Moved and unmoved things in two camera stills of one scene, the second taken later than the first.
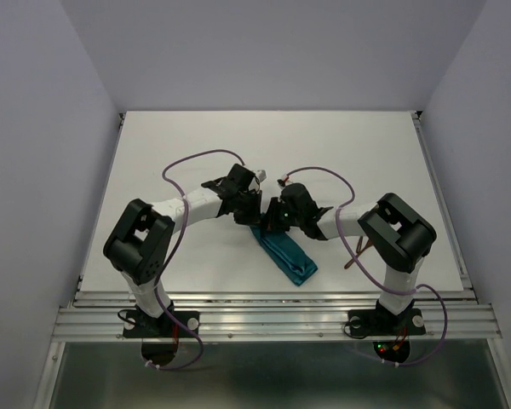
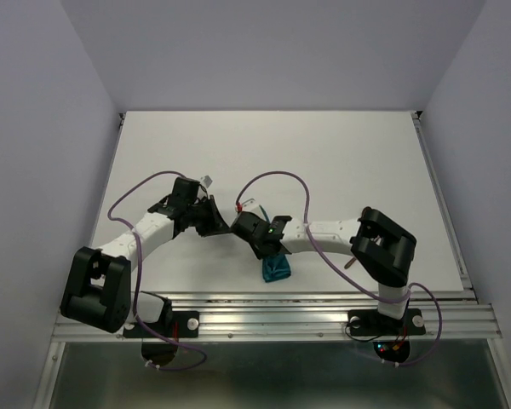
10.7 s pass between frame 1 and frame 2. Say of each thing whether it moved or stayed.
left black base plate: stayed
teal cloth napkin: moved
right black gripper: moved
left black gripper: moved
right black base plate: stayed
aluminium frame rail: stayed
